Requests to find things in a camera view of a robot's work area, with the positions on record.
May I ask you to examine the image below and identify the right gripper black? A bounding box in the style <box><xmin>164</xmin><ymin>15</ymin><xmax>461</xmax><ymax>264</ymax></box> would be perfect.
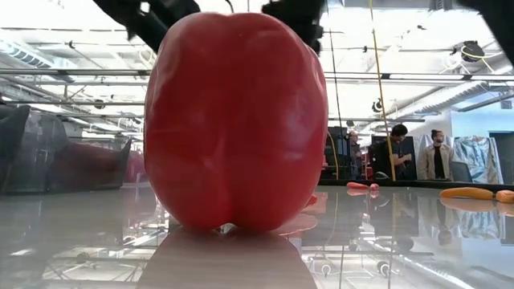
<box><xmin>260</xmin><ymin>0</ymin><xmax>327</xmax><ymax>55</ymax></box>

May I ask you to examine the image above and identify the red toy bell pepper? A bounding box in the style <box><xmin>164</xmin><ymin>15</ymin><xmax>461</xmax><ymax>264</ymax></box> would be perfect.
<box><xmin>143</xmin><ymin>10</ymin><xmax>329</xmax><ymax>233</ymax></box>

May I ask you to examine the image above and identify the black tall cabinet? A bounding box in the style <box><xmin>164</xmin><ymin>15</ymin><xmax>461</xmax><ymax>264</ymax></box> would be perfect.
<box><xmin>327</xmin><ymin>126</ymin><xmax>350</xmax><ymax>181</ymax></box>

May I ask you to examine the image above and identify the person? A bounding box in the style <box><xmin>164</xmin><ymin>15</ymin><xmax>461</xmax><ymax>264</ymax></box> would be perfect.
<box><xmin>369</xmin><ymin>123</ymin><xmax>414</xmax><ymax>181</ymax></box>
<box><xmin>347</xmin><ymin>130</ymin><xmax>365</xmax><ymax>181</ymax></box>
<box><xmin>417</xmin><ymin>128</ymin><xmax>455</xmax><ymax>181</ymax></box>

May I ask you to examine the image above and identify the silver foil curtain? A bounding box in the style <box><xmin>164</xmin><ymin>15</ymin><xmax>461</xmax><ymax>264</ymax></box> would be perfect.
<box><xmin>413</xmin><ymin>134</ymin><xmax>505</xmax><ymax>185</ymax></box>

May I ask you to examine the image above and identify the clear plastic basket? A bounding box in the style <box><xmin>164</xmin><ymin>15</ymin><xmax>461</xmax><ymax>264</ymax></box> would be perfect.
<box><xmin>122</xmin><ymin>148</ymin><xmax>146</xmax><ymax>188</ymax></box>

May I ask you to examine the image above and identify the gray plastic basket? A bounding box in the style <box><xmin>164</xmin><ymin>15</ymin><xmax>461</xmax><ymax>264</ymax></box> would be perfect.
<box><xmin>0</xmin><ymin>104</ymin><xmax>70</xmax><ymax>196</ymax></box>
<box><xmin>47</xmin><ymin>137</ymin><xmax>133</xmax><ymax>190</ymax></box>

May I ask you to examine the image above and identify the yellow cable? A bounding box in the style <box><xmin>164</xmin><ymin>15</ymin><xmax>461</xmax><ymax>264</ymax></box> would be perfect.
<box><xmin>367</xmin><ymin>0</ymin><xmax>398</xmax><ymax>182</ymax></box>

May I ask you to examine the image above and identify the ceiling cable reel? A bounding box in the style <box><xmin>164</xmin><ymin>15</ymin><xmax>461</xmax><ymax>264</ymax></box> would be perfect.
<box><xmin>459</xmin><ymin>39</ymin><xmax>487</xmax><ymax>63</ymax></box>

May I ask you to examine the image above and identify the black aluminium table frame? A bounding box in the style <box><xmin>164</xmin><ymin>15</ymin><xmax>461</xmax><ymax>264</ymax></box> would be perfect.
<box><xmin>319</xmin><ymin>178</ymin><xmax>514</xmax><ymax>193</ymax></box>

